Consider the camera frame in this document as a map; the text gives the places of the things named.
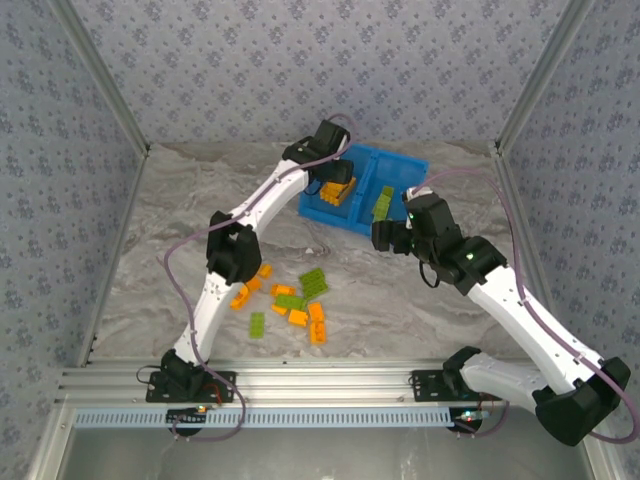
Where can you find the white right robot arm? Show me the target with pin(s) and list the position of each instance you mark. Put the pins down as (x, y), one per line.
(525, 320)

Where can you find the aluminium frame post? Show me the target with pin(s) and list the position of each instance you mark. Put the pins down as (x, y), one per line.
(544, 75)
(100, 75)

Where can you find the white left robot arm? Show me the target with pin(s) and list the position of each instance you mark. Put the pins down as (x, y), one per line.
(280, 195)

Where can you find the small controller board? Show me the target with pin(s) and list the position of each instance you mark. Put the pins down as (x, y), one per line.
(467, 417)
(187, 415)

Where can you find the aluminium side rail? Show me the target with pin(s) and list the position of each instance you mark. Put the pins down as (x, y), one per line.
(114, 255)
(525, 225)

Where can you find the aluminium mounting rail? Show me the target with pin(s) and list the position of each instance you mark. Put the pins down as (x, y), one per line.
(320, 380)

